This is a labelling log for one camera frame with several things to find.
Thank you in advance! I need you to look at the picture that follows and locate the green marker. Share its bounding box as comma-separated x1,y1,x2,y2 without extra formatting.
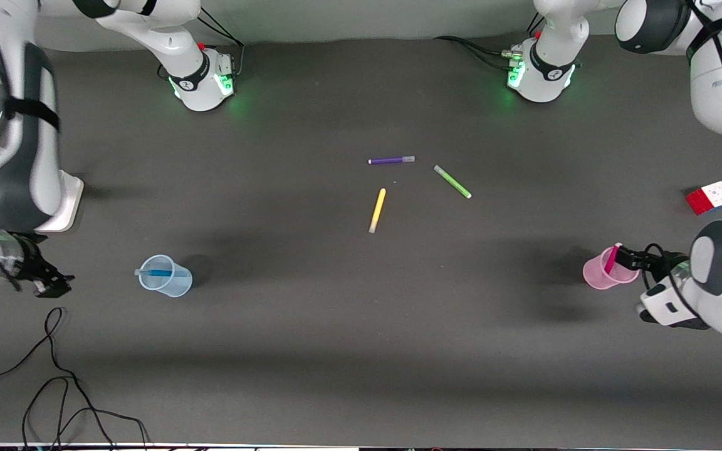
433,165,473,200

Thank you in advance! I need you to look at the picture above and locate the yellow marker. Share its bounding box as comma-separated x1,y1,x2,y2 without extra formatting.
369,188,387,234

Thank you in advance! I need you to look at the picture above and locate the dark grey table mat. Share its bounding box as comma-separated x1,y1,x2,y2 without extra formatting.
0,28,722,447

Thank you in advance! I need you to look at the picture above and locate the black left arm base cable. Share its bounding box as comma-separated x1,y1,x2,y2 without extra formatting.
433,36,520,71

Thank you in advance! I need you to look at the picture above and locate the Rubik's cube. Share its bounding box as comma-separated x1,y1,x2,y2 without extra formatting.
685,181,722,216

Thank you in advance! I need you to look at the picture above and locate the thin black loose cable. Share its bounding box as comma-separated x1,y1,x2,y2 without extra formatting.
0,306,150,449

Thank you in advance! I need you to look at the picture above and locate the translucent pink cup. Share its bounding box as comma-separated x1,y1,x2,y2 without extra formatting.
582,246,641,291

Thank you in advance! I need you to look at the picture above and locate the translucent blue cup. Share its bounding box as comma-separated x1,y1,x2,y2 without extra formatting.
139,254,193,298

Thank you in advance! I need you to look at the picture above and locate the white stand with base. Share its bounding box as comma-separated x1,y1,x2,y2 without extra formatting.
35,170,85,233

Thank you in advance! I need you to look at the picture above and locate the black arm base cable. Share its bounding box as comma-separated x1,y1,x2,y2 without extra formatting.
433,36,520,71
192,9,246,80

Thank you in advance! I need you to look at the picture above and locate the black right arm base cable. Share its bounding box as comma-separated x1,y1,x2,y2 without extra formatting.
192,9,246,80

